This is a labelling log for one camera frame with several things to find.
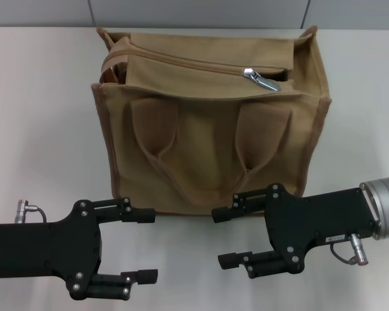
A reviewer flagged right gripper cable with connector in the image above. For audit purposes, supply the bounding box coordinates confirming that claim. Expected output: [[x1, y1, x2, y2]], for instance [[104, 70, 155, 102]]
[[330, 233, 370, 267]]

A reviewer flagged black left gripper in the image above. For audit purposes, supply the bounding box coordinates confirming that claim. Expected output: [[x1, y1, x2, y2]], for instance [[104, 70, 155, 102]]
[[0, 196, 158, 301]]

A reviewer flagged khaki canvas food bag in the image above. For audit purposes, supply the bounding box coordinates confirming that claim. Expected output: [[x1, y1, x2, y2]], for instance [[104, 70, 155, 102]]
[[91, 25, 331, 218]]

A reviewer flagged silver metal zipper pull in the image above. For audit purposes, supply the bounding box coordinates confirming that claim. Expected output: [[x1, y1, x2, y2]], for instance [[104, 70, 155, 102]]
[[243, 67, 281, 93]]

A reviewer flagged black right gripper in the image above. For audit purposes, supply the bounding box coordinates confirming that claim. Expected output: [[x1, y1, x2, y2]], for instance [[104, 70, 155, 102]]
[[211, 183, 379, 279]]

